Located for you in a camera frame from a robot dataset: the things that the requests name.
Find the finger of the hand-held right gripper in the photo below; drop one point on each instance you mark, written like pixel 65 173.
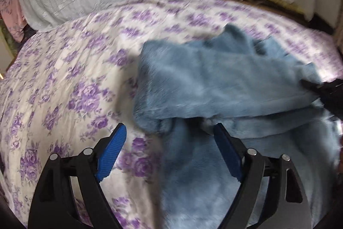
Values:
pixel 329 94

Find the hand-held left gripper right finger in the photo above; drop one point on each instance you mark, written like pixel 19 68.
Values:
pixel 227 151

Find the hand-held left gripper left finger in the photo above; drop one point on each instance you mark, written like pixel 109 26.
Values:
pixel 111 154

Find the blue fluffy garment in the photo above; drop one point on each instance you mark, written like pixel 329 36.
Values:
pixel 214 78

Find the purple floral bed sheet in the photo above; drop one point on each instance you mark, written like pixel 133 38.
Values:
pixel 67 70

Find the brown folded blanket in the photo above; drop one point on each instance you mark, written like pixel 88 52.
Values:
pixel 281 3

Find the pink floral pillow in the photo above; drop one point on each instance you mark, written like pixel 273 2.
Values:
pixel 12 17

